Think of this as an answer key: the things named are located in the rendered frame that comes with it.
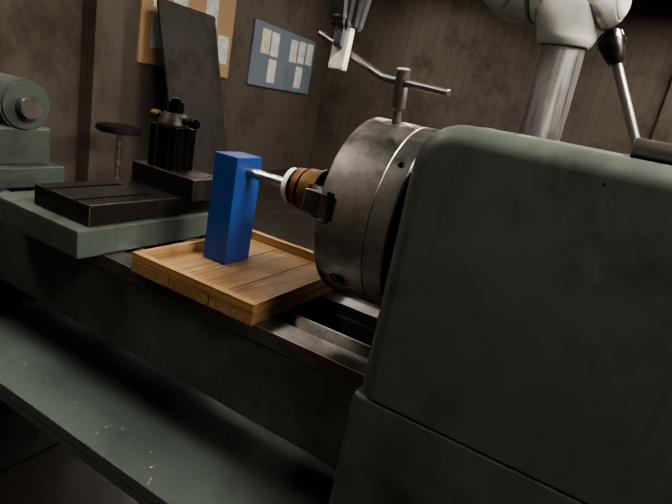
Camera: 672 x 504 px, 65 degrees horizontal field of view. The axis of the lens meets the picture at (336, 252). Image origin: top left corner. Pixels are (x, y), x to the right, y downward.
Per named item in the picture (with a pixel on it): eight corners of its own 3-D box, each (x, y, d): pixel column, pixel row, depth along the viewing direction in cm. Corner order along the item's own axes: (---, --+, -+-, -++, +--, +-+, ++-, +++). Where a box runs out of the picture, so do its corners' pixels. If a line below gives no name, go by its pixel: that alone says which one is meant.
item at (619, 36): (622, 71, 68) (635, 33, 66) (622, 68, 65) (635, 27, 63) (589, 67, 69) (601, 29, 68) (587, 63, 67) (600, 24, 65)
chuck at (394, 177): (441, 273, 108) (473, 119, 94) (370, 343, 83) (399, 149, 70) (426, 268, 110) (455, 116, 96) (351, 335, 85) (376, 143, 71)
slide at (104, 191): (233, 208, 139) (236, 191, 138) (88, 227, 102) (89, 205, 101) (184, 191, 147) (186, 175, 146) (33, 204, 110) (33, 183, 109)
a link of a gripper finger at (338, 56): (353, 29, 89) (351, 27, 88) (344, 71, 90) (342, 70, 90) (338, 27, 90) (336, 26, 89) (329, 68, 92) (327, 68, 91)
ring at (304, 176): (353, 172, 99) (313, 162, 103) (328, 174, 91) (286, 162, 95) (344, 219, 102) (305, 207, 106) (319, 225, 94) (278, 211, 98)
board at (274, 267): (351, 282, 119) (354, 265, 118) (250, 326, 88) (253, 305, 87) (249, 243, 132) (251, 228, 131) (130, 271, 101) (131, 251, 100)
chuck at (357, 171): (426, 268, 110) (455, 116, 96) (351, 335, 85) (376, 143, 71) (388, 255, 113) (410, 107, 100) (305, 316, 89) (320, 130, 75)
